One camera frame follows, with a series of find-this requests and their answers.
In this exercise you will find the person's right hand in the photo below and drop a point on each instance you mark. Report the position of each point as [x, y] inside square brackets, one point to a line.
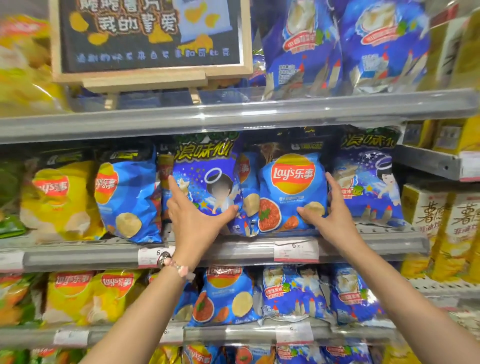
[335, 225]

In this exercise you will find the person's left hand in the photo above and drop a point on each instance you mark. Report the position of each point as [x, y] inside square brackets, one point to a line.
[195, 228]

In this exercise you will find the yellow boxed chips row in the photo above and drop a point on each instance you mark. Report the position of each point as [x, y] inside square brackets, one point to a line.
[450, 243]

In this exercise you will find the person's left forearm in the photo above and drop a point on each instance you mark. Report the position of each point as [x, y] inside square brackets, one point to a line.
[138, 322]

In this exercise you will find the person's right forearm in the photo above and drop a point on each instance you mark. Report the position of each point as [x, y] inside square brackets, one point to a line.
[405, 307]

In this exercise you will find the black smart watch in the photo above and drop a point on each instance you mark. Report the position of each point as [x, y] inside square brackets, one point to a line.
[164, 259]

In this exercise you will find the white price tag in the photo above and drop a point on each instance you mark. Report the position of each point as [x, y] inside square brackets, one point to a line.
[12, 261]
[71, 338]
[150, 257]
[294, 333]
[470, 167]
[172, 335]
[296, 251]

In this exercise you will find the wooden framed chalkboard sign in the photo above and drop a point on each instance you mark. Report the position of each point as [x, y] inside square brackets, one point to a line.
[150, 37]

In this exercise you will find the red promotional sign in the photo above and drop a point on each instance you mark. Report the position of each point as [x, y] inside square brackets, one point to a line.
[444, 15]

